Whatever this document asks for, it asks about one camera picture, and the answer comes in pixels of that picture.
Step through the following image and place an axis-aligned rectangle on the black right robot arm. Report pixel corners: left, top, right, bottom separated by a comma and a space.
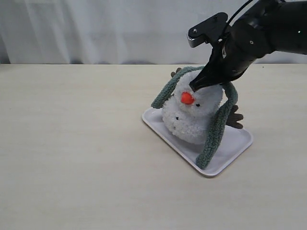
187, 0, 307, 92

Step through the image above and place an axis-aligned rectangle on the green knitted scarf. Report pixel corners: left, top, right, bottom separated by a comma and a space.
151, 67, 238, 169

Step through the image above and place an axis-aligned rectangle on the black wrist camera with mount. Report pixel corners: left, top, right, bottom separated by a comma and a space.
187, 12, 228, 48

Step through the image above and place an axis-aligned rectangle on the white backdrop curtain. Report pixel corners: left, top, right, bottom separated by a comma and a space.
0, 0, 307, 65

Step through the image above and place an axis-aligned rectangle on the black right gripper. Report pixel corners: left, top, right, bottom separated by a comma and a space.
189, 26, 259, 93

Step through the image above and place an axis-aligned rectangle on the white rectangular plastic tray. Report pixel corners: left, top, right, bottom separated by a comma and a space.
142, 107, 253, 178

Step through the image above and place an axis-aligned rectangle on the white plush snowman toy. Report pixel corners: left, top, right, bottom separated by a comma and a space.
161, 67, 244, 145

